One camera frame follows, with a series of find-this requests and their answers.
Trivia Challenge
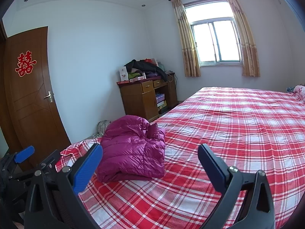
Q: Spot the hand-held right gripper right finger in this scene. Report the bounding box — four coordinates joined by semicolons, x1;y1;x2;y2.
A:
198;143;277;229

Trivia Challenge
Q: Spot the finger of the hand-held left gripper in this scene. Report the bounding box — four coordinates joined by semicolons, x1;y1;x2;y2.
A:
10;149;62;180
3;145;36;173

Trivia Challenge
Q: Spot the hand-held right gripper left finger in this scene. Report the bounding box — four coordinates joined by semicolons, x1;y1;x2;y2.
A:
24;143;104;229

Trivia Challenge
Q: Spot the magenta puffer jacket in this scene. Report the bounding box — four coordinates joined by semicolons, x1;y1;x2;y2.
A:
96;114;166;183

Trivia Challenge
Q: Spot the pile of dark clothes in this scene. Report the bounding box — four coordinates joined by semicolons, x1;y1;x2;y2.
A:
124;59;168;81

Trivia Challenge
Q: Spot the bed with red plaid sheet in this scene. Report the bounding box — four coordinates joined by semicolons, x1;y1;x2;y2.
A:
59;86;305;229

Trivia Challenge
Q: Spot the brown wooden door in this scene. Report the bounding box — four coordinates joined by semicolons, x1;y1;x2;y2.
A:
0;26;71;170

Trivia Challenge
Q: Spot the brown wooden desk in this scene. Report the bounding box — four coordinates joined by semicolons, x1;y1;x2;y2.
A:
117;73;179;122

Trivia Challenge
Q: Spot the red door decoration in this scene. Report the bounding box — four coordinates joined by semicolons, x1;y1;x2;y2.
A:
15;51;37;77

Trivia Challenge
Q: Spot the white printed box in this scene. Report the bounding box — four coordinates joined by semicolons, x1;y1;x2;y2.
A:
119;67;130;82

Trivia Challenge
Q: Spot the pink quilt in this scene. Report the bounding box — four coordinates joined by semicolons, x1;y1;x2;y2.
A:
293;84;305;103

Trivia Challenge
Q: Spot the beige patterned curtain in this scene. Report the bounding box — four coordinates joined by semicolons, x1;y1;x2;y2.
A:
171;0;201;77
223;0;261;77

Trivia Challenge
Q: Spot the sliding glass window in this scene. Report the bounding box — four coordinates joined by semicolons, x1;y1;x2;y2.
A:
183;2;243;67

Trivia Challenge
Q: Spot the thin dark cable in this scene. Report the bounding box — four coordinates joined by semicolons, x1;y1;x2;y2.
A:
167;71;178;87

